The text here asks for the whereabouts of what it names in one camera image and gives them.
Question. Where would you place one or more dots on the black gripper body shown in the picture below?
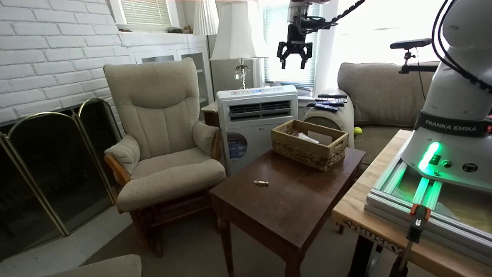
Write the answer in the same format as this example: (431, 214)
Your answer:
(296, 43)

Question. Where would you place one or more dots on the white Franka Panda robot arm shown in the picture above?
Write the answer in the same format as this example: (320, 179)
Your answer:
(456, 92)

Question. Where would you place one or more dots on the woven wicker basket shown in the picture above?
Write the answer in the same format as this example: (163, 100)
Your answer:
(308, 151)

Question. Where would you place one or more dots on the white shade table lamp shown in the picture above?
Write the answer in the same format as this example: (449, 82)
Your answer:
(239, 31)

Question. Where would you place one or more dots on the white portable air conditioner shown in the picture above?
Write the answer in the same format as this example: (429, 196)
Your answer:
(256, 132)

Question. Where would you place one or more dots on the clear plastic wrapper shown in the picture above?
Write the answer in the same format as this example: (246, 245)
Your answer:
(308, 137)

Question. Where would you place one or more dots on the yellow tennis ball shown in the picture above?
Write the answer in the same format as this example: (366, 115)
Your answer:
(357, 131)

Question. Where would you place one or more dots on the beige sofa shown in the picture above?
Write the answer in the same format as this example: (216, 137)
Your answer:
(385, 97)

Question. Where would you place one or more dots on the small wooden lamp table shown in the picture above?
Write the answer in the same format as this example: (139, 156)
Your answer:
(210, 114)

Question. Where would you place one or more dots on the small metal item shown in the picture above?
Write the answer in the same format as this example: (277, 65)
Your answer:
(260, 182)

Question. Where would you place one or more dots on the beige glider armchair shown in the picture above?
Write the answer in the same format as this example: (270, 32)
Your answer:
(154, 112)

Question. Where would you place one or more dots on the dark wooden side table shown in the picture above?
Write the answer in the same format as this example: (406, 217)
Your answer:
(286, 205)

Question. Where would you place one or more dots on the white framed window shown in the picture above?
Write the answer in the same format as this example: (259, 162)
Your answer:
(147, 12)

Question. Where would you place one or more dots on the light wooden robot table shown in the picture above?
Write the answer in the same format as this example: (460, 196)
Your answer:
(359, 205)

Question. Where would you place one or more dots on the black orange table clamp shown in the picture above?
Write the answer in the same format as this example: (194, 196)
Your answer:
(414, 232)

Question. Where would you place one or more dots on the brass framed fireplace screen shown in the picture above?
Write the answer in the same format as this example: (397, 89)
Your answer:
(47, 174)

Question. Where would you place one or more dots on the black camera on tripod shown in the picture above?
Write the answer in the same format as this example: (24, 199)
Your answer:
(409, 43)

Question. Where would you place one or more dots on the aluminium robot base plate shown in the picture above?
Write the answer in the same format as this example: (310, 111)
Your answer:
(462, 216)

